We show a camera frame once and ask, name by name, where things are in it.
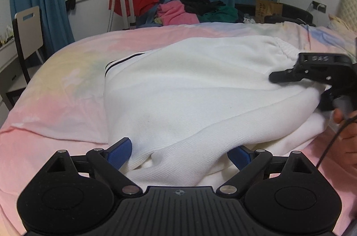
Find white sweatshirt garment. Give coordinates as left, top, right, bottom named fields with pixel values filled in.
left=104, top=35, right=327, bottom=188

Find person's right hand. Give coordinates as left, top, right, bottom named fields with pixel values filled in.
left=331, top=121, right=357, bottom=170

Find black armchair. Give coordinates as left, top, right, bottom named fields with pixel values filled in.
left=235, top=3, right=315, bottom=27

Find pastel tie-dye bed sheet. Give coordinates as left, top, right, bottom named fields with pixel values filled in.
left=1, top=22, right=356, bottom=235

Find green garment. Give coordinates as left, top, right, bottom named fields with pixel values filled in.
left=197, top=6, right=239, bottom=23

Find black garment pile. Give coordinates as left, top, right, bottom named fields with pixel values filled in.
left=179, top=0, right=226, bottom=16

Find white dressing desk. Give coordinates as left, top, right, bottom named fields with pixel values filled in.
left=0, top=26, right=29, bottom=122

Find pink garment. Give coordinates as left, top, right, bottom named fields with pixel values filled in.
left=157, top=0, right=200, bottom=26

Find beige black chair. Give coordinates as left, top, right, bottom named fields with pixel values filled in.
left=11, top=5, right=47, bottom=85

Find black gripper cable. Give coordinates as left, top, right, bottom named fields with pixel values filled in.
left=315, top=113, right=357, bottom=170

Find wall power outlet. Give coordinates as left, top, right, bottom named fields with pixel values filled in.
left=312, top=1, right=327, bottom=14

